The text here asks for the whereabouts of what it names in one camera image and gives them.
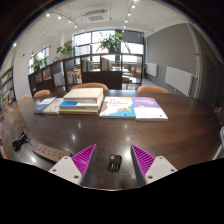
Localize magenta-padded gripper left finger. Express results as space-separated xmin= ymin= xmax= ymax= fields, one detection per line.
xmin=48 ymin=143 xmax=98 ymax=188

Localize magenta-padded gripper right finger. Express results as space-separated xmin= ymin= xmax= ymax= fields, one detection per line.
xmin=129 ymin=144 xmax=179 ymax=186

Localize black charger block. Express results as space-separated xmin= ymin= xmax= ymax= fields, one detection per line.
xmin=106 ymin=153 xmax=123 ymax=173

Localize purple and white book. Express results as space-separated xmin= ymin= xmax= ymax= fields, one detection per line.
xmin=130 ymin=96 xmax=169 ymax=122

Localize blue and white book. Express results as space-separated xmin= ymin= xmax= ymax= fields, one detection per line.
xmin=58 ymin=99 xmax=104 ymax=112

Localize plain white thin book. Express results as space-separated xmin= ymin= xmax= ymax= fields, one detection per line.
xmin=43 ymin=97 xmax=66 ymax=116

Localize orange chair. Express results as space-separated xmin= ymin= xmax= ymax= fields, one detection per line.
xmin=0 ymin=133 xmax=8 ymax=160

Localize blue cover book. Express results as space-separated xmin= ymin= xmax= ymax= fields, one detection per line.
xmin=32 ymin=96 xmax=58 ymax=115

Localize thick white book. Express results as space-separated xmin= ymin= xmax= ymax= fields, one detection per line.
xmin=62 ymin=87 xmax=104 ymax=104

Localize orange chairs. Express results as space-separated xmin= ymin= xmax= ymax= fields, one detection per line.
xmin=21 ymin=82 xmax=171 ymax=100

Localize dark open shelf unit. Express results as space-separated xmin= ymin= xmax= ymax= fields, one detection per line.
xmin=27 ymin=53 xmax=144 ymax=96

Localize green potted plant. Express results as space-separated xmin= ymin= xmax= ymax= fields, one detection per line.
xmin=98 ymin=32 xmax=124 ymax=54
xmin=31 ymin=54 xmax=49 ymax=73
xmin=55 ymin=43 xmax=75 ymax=58

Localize ceiling air conditioner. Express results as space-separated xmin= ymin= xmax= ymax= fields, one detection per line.
xmin=82 ymin=8 xmax=109 ymax=24

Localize ceiling spot lights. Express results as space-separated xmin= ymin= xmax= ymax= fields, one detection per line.
xmin=13 ymin=1 xmax=138 ymax=46

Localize black coiled cable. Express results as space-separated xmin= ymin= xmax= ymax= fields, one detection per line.
xmin=11 ymin=130 xmax=34 ymax=153

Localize large white wall radiator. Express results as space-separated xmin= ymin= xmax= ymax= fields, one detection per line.
xmin=164 ymin=65 xmax=194 ymax=98

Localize small white wall radiator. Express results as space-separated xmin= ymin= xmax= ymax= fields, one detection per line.
xmin=145 ymin=62 xmax=158 ymax=78

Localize tall wall bookshelf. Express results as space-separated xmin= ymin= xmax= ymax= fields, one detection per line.
xmin=0 ymin=67 xmax=17 ymax=109

